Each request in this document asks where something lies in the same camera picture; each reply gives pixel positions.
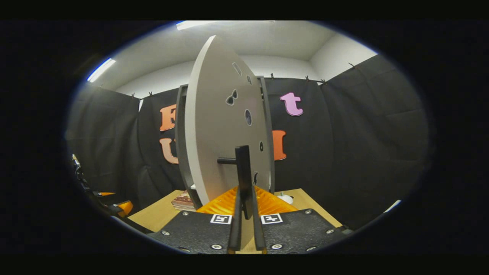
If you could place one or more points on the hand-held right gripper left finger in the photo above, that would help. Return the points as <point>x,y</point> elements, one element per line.
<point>235,229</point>

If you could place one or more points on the grey cabinet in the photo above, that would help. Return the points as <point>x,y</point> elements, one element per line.
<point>180,133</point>

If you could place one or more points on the ceiling light panel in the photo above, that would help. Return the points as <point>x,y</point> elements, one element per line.
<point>101,70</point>

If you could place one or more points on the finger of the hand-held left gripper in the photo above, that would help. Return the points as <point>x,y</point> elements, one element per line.
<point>106,194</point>
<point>125,208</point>

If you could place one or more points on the small white container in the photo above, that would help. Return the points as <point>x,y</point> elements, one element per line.
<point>285,198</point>

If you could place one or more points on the black backdrop cloth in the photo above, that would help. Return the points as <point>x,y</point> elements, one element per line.
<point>344,152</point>

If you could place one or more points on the beige cabinet door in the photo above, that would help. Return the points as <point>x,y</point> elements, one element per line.
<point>217,114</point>

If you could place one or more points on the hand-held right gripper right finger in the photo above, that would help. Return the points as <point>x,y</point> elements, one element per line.
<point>259,233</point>

